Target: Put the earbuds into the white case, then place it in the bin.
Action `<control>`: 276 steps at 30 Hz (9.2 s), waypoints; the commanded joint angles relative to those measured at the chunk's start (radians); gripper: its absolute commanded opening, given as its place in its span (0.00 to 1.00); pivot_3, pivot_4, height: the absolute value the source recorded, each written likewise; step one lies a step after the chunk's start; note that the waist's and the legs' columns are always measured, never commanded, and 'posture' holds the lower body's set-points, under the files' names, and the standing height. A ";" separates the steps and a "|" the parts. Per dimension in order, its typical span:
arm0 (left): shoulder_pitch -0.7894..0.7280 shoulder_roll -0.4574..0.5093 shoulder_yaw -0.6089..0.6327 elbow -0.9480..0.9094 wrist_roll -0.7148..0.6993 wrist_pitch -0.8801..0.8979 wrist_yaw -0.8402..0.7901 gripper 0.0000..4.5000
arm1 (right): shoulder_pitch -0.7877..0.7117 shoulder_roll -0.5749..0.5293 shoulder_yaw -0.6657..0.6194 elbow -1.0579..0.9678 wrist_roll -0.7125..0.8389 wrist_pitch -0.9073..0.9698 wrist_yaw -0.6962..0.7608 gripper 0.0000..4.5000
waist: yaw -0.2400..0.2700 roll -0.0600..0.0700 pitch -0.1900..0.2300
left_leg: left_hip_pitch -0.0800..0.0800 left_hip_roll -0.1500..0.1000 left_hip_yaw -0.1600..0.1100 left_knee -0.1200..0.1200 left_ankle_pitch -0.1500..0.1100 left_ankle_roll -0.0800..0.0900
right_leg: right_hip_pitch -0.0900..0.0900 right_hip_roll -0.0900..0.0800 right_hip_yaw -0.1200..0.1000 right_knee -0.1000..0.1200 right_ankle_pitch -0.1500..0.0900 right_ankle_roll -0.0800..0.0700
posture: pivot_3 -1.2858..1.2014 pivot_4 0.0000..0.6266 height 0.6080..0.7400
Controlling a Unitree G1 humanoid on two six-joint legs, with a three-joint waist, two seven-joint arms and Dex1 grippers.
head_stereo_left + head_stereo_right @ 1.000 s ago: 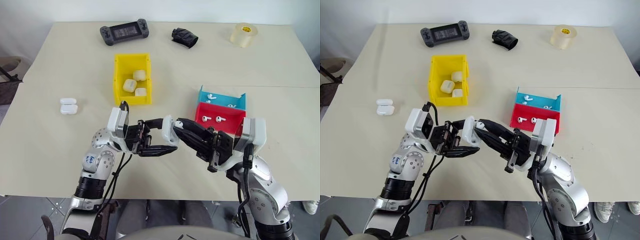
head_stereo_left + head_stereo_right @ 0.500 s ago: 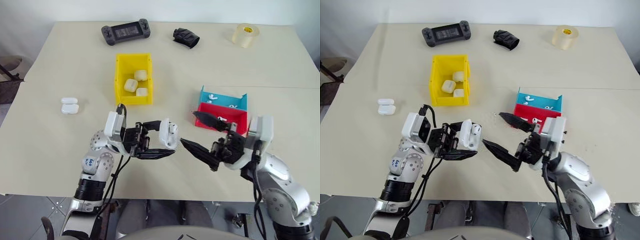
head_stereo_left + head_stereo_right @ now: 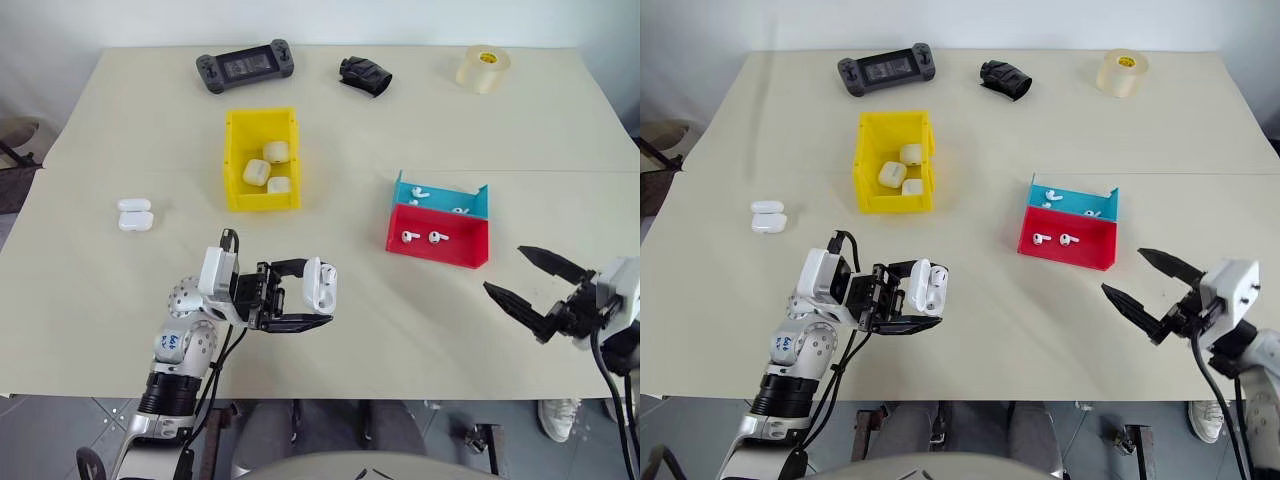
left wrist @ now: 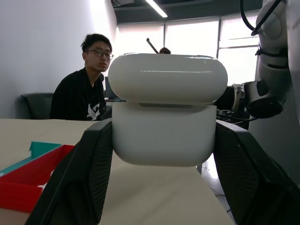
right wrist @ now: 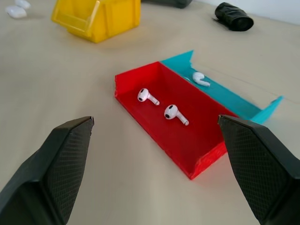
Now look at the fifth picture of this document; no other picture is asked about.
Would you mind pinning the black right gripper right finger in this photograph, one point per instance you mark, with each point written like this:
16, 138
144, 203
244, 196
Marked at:
260, 164

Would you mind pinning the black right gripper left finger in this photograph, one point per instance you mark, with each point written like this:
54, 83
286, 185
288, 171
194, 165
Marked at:
58, 168

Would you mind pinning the yellow plastic bin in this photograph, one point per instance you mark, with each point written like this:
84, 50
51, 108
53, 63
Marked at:
98, 17

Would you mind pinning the white earbuds top left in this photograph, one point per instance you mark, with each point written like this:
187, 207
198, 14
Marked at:
16, 11

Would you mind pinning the white earbud case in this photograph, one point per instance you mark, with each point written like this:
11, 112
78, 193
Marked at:
23, 3

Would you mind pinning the teal plastic tray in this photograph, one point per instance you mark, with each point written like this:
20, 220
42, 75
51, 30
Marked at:
225, 93

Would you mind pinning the red plastic tray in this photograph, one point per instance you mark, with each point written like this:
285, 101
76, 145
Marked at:
182, 122

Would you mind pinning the white earbud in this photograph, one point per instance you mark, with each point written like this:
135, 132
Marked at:
146, 95
174, 114
200, 79

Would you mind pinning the black cylindrical roll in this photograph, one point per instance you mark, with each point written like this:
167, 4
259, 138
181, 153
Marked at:
233, 17

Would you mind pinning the dark grey object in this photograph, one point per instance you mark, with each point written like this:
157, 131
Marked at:
167, 2

